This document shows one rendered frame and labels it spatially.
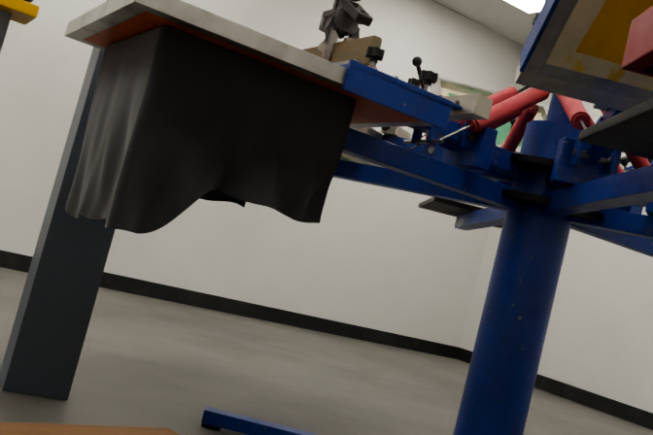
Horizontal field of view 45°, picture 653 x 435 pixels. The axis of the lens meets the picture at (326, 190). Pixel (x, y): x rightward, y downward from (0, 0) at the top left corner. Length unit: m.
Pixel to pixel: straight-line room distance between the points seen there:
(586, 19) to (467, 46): 5.60
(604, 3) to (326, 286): 5.07
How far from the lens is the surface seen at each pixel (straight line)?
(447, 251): 7.30
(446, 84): 3.88
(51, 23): 5.76
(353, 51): 2.01
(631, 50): 1.46
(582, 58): 1.90
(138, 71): 1.75
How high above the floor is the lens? 0.57
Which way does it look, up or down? 5 degrees up
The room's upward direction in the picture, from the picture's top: 14 degrees clockwise
